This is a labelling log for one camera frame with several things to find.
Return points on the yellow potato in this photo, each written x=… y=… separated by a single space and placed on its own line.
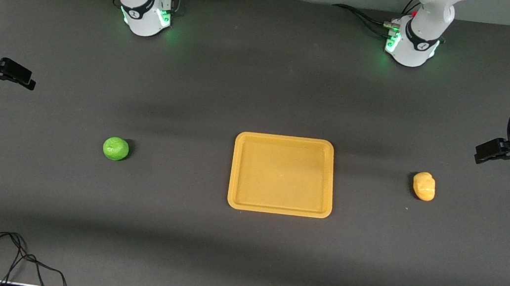
x=423 y=186

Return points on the dark grey table mat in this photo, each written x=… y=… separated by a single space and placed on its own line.
x=262 y=89

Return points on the orange plastic tray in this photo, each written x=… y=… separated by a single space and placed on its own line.
x=280 y=176

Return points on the green apple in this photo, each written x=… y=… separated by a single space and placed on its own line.
x=115 y=149

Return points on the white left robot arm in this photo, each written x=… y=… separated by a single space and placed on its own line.
x=419 y=41

